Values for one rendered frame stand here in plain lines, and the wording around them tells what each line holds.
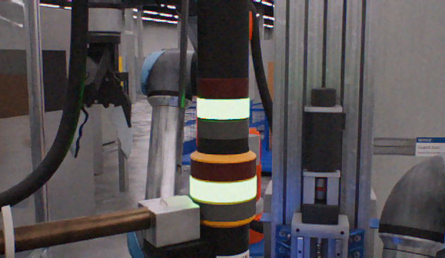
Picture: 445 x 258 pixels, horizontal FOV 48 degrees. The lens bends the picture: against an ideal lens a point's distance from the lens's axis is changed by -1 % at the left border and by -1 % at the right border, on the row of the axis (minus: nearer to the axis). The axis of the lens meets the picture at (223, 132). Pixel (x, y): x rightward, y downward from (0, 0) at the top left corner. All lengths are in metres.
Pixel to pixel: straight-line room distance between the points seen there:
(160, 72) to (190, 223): 0.97
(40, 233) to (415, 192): 0.59
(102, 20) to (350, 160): 0.71
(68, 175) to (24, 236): 4.76
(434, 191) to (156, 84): 0.74
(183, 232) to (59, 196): 4.68
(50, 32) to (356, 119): 3.84
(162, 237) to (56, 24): 4.60
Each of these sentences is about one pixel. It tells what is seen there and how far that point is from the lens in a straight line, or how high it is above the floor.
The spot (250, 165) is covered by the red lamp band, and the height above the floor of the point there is 1.57.
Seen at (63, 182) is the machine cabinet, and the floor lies 0.49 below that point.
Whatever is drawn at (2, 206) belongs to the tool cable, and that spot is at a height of 1.56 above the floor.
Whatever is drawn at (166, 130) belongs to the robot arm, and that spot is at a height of 1.47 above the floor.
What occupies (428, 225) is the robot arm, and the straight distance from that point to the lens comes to 0.79.
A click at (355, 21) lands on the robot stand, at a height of 1.73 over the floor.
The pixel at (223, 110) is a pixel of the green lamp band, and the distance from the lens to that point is 0.31.
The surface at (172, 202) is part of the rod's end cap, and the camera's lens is 0.32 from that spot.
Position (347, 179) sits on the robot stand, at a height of 1.34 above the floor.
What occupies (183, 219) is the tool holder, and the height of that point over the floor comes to 1.54.
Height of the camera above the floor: 1.64
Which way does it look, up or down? 8 degrees down
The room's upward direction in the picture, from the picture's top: straight up
